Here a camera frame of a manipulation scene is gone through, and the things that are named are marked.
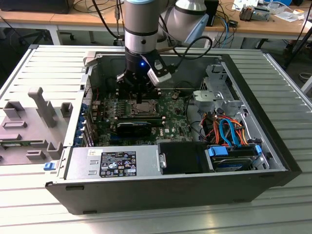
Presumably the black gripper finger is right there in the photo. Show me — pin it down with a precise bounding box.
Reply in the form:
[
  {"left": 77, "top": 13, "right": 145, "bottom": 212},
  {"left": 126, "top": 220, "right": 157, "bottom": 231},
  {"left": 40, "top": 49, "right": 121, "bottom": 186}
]
[
  {"left": 117, "top": 70, "right": 140, "bottom": 104},
  {"left": 139, "top": 84, "right": 156, "bottom": 104}
]

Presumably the silver CPU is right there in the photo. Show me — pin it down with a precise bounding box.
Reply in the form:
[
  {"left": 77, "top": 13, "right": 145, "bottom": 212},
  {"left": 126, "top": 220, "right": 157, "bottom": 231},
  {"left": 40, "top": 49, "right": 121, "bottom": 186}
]
[{"left": 136, "top": 101, "right": 152, "bottom": 113}]

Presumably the black RAM slot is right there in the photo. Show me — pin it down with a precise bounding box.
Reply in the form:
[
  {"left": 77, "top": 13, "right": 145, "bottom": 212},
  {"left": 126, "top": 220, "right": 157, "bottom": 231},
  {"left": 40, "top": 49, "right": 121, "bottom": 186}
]
[
  {"left": 117, "top": 88, "right": 161, "bottom": 93},
  {"left": 117, "top": 90, "right": 161, "bottom": 95},
  {"left": 117, "top": 93, "right": 161, "bottom": 98},
  {"left": 117, "top": 95, "right": 161, "bottom": 100}
]

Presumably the CPU socket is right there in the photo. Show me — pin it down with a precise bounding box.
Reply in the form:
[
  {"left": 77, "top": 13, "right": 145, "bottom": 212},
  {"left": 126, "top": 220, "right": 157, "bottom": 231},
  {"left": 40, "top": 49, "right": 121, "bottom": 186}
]
[{"left": 130, "top": 97, "right": 160, "bottom": 116}]

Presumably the green RAM stick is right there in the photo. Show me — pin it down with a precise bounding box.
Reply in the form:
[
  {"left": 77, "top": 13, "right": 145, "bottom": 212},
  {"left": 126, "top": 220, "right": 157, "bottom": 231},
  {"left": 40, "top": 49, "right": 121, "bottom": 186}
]
[
  {"left": 116, "top": 115, "right": 164, "bottom": 123},
  {"left": 0, "top": 142, "right": 31, "bottom": 149}
]

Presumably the green motherboard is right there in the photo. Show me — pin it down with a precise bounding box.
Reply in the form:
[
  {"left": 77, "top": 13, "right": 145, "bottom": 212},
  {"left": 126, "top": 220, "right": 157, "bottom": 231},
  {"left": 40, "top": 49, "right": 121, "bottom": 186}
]
[{"left": 89, "top": 89, "right": 195, "bottom": 147}]

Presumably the black graphics card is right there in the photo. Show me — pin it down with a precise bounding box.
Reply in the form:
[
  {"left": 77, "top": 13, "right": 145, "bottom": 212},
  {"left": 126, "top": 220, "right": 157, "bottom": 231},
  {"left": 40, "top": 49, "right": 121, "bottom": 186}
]
[{"left": 116, "top": 121, "right": 153, "bottom": 137}]

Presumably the wooden desk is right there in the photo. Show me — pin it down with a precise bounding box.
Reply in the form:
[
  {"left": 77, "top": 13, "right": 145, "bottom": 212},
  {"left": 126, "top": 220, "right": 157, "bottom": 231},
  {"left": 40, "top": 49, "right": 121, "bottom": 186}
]
[
  {"left": 0, "top": 4, "right": 143, "bottom": 47},
  {"left": 204, "top": 3, "right": 312, "bottom": 49}
]

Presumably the silver power supply unit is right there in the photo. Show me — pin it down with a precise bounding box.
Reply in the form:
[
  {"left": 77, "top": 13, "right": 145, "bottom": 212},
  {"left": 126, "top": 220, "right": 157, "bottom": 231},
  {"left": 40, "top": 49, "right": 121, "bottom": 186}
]
[{"left": 64, "top": 145, "right": 163, "bottom": 180}]

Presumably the black plastic shroud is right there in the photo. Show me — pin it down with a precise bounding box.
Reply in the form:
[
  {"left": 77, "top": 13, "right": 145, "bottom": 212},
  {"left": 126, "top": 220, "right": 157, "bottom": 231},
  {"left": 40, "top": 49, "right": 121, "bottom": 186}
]
[{"left": 157, "top": 141, "right": 215, "bottom": 175}]

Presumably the silver drive cage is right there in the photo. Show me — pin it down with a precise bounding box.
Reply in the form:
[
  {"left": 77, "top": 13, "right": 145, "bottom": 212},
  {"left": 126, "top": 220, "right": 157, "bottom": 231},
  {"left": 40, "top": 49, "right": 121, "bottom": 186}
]
[{"left": 198, "top": 63, "right": 247, "bottom": 117}]

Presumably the grey parts rack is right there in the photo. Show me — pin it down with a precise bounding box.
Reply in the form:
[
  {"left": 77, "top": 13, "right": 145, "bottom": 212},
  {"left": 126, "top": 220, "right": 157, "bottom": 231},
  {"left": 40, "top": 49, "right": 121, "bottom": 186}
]
[{"left": 0, "top": 86, "right": 74, "bottom": 166}]

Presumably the black PC case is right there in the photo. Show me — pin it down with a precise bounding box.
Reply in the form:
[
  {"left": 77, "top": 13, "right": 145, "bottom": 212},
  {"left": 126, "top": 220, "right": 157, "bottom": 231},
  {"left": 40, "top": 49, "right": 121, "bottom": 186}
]
[{"left": 45, "top": 50, "right": 303, "bottom": 215}]

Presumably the black flat device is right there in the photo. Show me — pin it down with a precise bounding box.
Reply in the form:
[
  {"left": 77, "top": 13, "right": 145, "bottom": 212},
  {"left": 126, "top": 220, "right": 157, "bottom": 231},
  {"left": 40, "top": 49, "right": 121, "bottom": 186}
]
[{"left": 0, "top": 0, "right": 73, "bottom": 14}]

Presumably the hard disk with blue carrier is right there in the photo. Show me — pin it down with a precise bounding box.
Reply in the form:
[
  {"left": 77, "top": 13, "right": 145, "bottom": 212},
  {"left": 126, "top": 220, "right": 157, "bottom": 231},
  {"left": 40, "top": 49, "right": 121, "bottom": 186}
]
[{"left": 206, "top": 143, "right": 263, "bottom": 173}]

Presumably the metal heat sink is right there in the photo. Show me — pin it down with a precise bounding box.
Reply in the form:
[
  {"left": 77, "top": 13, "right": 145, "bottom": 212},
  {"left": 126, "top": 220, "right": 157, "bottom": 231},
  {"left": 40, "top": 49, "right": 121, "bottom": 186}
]
[{"left": 238, "top": 5, "right": 256, "bottom": 22}]

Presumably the white cardboard box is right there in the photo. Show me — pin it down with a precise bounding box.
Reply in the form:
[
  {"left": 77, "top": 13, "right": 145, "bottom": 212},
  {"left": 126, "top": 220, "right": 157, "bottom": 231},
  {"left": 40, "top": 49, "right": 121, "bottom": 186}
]
[{"left": 233, "top": 0, "right": 259, "bottom": 11}]

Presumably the silver metal part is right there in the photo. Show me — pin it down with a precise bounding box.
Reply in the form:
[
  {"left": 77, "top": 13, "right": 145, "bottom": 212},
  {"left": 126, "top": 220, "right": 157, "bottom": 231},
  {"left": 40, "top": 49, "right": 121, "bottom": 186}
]
[{"left": 253, "top": 7, "right": 271, "bottom": 21}]

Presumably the black tripod leg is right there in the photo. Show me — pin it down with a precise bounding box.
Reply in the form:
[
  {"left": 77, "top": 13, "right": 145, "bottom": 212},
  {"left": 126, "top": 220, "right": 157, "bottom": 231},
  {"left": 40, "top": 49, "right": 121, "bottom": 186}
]
[{"left": 284, "top": 21, "right": 312, "bottom": 70}]

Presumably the clear plastic bag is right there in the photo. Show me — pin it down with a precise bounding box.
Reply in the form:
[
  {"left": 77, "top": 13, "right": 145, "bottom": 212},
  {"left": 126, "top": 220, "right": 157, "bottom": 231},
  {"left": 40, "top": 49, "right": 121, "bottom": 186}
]
[{"left": 274, "top": 8, "right": 305, "bottom": 23}]

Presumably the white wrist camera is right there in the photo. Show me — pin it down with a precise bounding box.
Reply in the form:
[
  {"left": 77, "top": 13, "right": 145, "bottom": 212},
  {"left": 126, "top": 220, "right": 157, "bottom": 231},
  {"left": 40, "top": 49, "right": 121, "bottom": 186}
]
[{"left": 140, "top": 52, "right": 173, "bottom": 86}]

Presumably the black wire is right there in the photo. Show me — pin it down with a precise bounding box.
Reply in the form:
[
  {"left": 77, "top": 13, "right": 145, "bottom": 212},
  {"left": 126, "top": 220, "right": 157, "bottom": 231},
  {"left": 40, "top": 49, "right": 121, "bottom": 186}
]
[{"left": 185, "top": 96, "right": 208, "bottom": 142}]

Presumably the black camera cable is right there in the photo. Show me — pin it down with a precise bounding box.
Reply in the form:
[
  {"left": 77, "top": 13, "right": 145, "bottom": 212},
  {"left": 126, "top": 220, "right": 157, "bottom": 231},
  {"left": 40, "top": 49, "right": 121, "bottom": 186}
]
[{"left": 170, "top": 36, "right": 213, "bottom": 73}]

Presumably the orange wire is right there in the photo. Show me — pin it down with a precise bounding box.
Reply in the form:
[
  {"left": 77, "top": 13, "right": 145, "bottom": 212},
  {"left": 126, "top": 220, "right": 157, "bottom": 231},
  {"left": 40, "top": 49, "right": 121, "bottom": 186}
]
[
  {"left": 231, "top": 118, "right": 248, "bottom": 147},
  {"left": 212, "top": 118, "right": 221, "bottom": 146}
]

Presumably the blue wire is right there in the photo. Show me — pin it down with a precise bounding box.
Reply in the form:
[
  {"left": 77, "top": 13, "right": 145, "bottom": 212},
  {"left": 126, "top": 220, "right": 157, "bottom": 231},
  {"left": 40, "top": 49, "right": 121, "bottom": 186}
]
[{"left": 218, "top": 117, "right": 242, "bottom": 149}]

